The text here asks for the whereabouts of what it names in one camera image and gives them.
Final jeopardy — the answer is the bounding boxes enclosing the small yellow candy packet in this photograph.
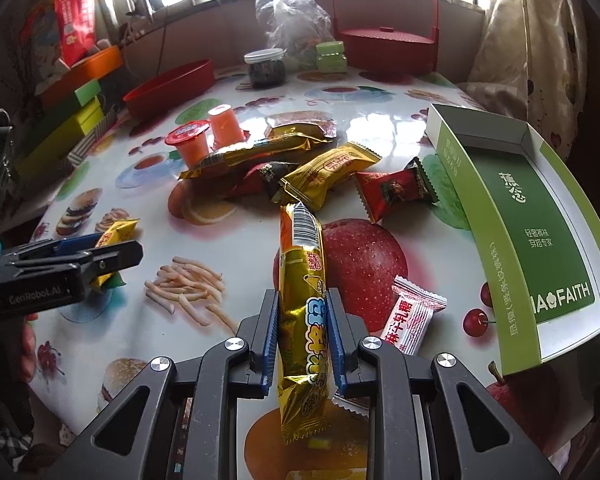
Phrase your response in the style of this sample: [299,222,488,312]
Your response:
[89,218,141,293]

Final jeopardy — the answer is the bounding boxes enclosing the long gold snack bar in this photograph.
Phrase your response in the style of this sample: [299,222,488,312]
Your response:
[178,132,330,180]
[277,203,329,444]

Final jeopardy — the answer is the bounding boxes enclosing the red lid jelly cup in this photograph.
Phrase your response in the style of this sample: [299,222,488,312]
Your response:
[164,120,210,168]

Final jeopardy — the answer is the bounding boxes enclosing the person's left hand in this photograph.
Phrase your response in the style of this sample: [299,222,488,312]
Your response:
[0,313,38,384]

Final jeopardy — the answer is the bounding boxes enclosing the white red candy wrapper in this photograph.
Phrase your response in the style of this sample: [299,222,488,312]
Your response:
[380,275,448,356]

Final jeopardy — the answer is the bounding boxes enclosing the green yellow stacked boxes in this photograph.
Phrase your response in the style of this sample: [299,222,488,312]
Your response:
[15,79,105,179]

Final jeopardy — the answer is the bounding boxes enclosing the overturned pink jelly cup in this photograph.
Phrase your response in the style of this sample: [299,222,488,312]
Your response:
[208,104,246,150]

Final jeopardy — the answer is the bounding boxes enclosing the red dark candy packet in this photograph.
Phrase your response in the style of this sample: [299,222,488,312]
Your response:
[226,162,299,200]

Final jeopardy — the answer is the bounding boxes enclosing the red oval tray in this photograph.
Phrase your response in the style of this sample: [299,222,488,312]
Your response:
[123,60,215,120]

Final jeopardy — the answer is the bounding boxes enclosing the orange box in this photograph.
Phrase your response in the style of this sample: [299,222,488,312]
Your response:
[40,46,123,110]

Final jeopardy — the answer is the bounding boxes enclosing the yellow pastry packet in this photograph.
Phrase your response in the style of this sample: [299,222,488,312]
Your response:
[274,142,381,212]

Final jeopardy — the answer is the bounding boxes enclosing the green white cardboard box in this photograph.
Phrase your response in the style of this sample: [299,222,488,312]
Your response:
[426,104,600,375]

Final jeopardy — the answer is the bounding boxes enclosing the red brown candy wrapper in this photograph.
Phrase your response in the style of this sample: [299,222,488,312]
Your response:
[353,157,439,223]

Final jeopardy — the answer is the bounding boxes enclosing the dark jar white lid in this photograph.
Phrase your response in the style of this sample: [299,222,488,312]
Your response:
[244,48,286,89]

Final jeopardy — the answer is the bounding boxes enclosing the red snack bag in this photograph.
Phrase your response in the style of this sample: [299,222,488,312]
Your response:
[54,0,96,66]

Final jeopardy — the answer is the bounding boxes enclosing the green glass jar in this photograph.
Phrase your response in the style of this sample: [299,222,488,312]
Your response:
[315,41,348,74]

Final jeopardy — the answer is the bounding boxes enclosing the clear plastic bag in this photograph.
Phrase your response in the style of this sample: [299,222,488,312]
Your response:
[256,0,334,72]

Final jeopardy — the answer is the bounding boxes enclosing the cream patterned curtain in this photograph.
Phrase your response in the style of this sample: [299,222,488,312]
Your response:
[463,0,588,160]

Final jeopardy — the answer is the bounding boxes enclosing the red lidded basket with handle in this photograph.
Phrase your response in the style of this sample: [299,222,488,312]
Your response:
[332,0,440,75]

